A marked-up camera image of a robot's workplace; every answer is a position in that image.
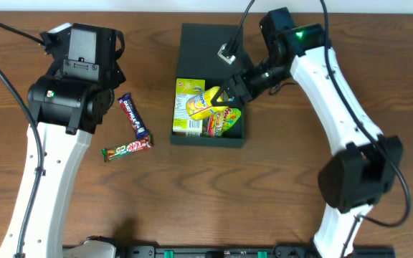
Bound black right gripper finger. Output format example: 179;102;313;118
211;81;235;102
211;96;243;108

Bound colourful gummy candy bag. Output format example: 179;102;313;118
201;108;242;138

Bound yellow round candy tub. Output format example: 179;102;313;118
186;86;228;120

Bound green yellow snack box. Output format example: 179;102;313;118
172;78;205;133

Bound black box with lid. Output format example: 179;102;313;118
170;23;245;148

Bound purple Dairy Milk bar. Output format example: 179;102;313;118
118;92;149;139

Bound red KitKat bar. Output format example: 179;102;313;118
101;134;153;163

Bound brown white snack box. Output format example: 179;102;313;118
186;132;201;137

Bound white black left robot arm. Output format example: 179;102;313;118
0;23;125;257

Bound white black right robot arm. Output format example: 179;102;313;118
212;8;403;257

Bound black mounting rail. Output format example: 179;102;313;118
62;244;397;258

